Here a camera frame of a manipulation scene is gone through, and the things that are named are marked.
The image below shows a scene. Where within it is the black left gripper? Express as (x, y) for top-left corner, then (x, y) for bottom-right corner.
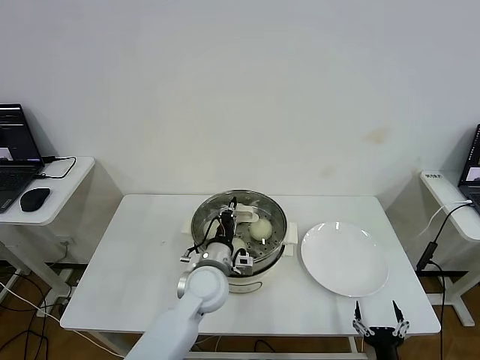
(216, 196), (239, 245)

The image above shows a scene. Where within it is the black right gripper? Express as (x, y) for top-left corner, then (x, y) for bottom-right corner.
(351, 299), (411, 360)

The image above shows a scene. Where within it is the stainless steel steamer basket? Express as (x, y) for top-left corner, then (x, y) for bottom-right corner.
(190, 190), (289, 266)

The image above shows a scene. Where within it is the steel steamer pot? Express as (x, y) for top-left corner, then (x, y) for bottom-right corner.
(181, 220), (299, 296)

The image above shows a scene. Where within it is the white round plate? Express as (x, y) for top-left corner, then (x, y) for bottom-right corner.
(300, 221), (390, 299)

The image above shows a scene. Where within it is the black laptop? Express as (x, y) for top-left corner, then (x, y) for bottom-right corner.
(0, 103), (46, 215)
(457, 124), (480, 218)

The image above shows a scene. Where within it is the black computer mouse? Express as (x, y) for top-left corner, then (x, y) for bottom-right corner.
(19, 187), (51, 213)

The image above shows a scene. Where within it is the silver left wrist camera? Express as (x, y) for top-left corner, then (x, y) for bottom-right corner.
(232, 253), (255, 276)

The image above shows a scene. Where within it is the black cable with adapter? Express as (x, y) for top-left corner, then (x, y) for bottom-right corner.
(415, 202), (473, 360)

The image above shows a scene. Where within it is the white table leg frame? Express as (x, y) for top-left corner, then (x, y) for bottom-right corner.
(187, 331), (376, 360)

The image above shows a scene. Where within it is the black laptop cable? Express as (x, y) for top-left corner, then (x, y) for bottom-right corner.
(35, 154), (77, 181)

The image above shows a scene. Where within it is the white floor cable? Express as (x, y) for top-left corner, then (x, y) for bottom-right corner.
(0, 281), (127, 357)

